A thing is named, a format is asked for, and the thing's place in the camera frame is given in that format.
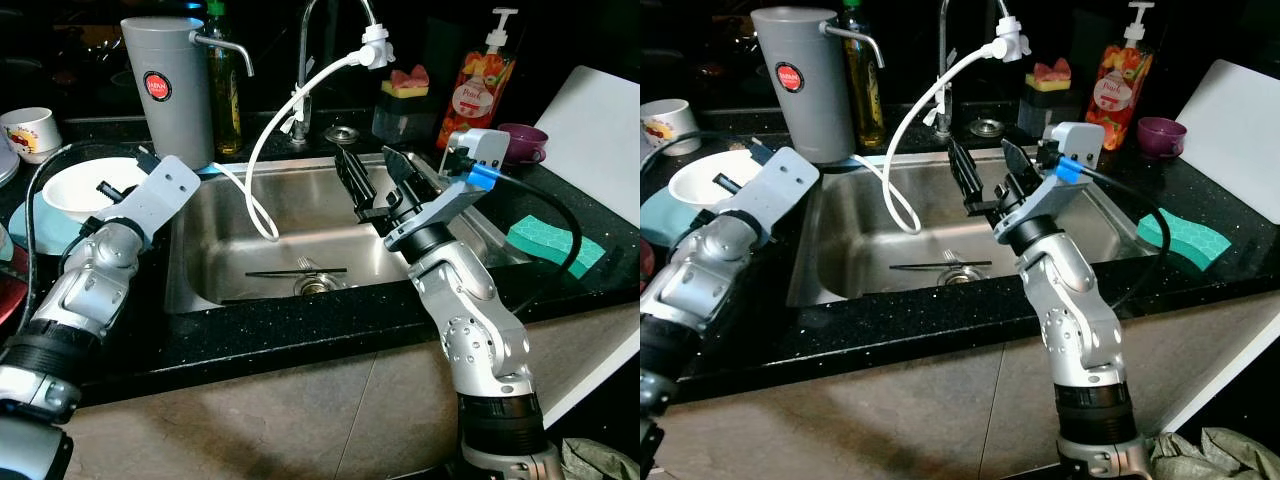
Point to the oil bottle with green cap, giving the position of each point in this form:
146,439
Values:
868,100
226,110

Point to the green cloth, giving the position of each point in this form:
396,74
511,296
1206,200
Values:
600,462
1210,455

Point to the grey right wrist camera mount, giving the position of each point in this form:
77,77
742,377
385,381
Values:
1050,195
445,210

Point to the teal sponge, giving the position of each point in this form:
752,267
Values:
545,245
1180,240

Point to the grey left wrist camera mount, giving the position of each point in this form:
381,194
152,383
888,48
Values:
160,195
785,185

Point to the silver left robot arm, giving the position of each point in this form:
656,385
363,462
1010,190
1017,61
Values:
85,290
700,270

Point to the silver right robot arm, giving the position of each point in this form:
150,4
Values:
475,320
1075,310

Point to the black chopstick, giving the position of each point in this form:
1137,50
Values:
920,265
280,272

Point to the white printed mug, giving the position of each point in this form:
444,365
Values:
30,135
668,125

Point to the beige cabinet front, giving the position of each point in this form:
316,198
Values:
300,410
900,410

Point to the chrome countertop hole cover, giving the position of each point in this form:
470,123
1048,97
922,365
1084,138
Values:
987,127
342,133

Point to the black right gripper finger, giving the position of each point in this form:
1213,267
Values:
1018,172
970,178
358,185
403,180

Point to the peach soap pump bottle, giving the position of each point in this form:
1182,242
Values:
478,95
1118,90

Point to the black sponge holder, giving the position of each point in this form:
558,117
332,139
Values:
1040,112
400,120

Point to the white cutting board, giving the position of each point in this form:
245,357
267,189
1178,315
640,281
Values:
1235,140
595,140

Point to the teal plate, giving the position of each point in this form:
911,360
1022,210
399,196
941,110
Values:
662,220
50,230

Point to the white plate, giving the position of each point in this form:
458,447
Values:
6,160

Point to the metal sink drain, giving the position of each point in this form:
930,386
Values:
958,276
315,285

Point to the yellow sponge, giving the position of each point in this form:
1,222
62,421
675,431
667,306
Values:
1048,85
403,90

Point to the chrome gooseneck faucet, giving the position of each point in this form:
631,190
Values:
943,60
303,60

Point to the purple cup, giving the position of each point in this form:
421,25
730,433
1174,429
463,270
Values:
525,142
1162,136

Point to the red dish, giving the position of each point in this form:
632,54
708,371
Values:
646,265
10,300

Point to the white faucet diverter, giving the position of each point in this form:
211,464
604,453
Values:
1010,42
377,48

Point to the silver fork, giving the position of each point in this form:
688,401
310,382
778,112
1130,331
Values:
954,258
308,265

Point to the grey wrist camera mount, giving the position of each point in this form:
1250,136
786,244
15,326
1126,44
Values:
160,195
785,185
1050,195
445,210

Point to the white tape on faucet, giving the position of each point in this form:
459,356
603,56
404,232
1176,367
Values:
938,118
297,125

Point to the pink sponge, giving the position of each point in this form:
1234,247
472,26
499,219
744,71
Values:
1054,70
410,76

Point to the stainless steel sink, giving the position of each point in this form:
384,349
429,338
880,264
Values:
940,235
300,215

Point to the grey canister with red label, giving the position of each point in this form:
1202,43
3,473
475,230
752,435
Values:
170,120
800,120

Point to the white bowl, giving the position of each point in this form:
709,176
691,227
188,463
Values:
700,180
75,190

